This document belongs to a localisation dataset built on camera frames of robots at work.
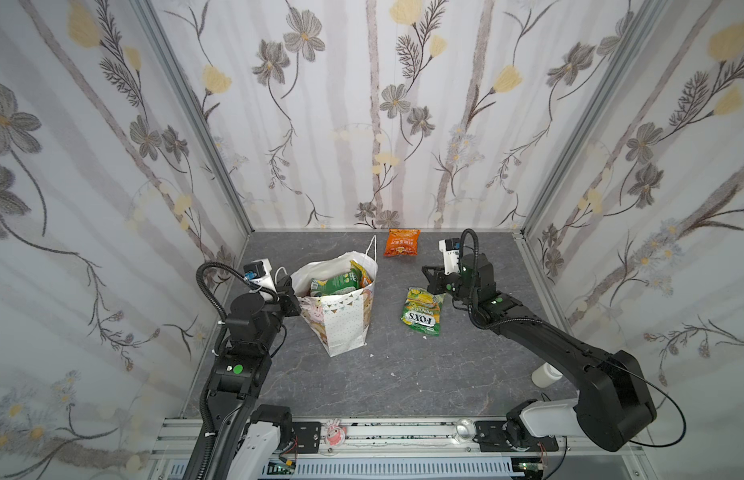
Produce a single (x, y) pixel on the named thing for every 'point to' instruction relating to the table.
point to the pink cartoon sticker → (335, 434)
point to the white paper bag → (336, 294)
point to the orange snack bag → (365, 277)
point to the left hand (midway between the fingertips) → (286, 270)
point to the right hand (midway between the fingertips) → (420, 261)
